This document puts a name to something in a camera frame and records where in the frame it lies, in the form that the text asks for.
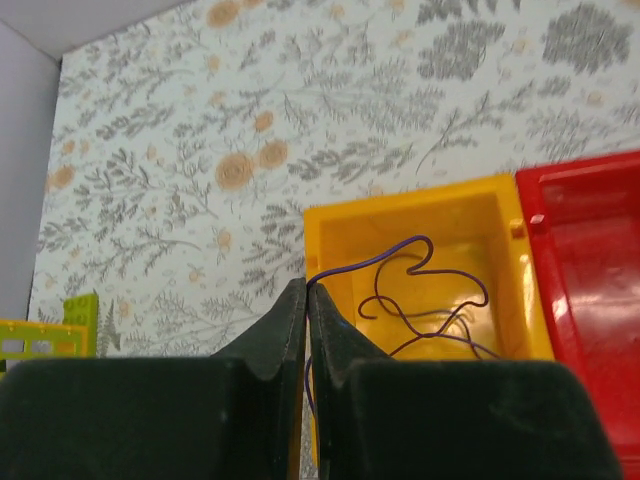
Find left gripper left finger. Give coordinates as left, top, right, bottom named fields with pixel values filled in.
left=1, top=279, right=306, bottom=479

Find yellow plastic bin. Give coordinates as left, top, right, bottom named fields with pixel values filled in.
left=302, top=172, right=556, bottom=471

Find yellow green toy bricks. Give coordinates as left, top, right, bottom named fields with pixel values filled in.
left=1, top=293, right=99, bottom=376

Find red double plastic bin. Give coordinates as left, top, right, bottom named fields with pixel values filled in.
left=516, top=151, right=639, bottom=479

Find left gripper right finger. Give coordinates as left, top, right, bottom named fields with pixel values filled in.
left=308, top=285, right=623, bottom=479

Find floral table mat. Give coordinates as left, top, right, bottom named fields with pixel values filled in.
left=27, top=1, right=639, bottom=356

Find purple thin cable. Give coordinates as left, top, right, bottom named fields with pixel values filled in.
left=303, top=234, right=501, bottom=431

